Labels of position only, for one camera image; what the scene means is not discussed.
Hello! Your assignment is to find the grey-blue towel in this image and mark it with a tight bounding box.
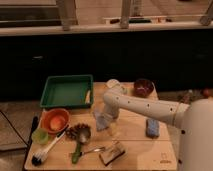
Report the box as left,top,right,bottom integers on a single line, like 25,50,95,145
93,109,110,132

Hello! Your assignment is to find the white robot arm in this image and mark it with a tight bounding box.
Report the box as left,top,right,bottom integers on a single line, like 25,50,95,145
103,87,213,171

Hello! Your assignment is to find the small yellow item in tray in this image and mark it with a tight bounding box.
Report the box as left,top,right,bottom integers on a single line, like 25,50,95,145
85,90,90,103

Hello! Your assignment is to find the white cup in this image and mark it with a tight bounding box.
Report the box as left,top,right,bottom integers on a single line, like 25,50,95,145
106,79,127,94

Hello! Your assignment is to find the metal spoon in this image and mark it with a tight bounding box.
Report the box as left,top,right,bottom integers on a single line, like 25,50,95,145
80,147,106,156

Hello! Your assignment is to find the wooden block brush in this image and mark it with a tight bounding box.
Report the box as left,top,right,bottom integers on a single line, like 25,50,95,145
99,142,125,166

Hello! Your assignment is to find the blue sponge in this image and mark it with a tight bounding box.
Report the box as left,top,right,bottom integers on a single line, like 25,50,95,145
146,118,159,138

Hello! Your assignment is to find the dark red bowl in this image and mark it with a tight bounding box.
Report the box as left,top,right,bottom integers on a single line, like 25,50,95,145
134,79,154,98

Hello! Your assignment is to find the green plastic tray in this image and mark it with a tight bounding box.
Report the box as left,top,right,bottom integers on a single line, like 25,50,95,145
40,75,93,109

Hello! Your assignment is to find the orange plastic bowl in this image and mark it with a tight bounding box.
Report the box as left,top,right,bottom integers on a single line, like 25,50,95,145
41,108,70,134

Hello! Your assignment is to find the small green cup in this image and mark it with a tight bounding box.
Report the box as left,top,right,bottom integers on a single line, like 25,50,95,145
31,128,49,145

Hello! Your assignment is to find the white dish brush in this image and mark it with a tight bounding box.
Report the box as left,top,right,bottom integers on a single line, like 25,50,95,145
31,131,65,166

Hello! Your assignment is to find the green handled metal scoop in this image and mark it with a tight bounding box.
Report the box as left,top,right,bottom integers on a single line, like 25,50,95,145
72,128,91,164

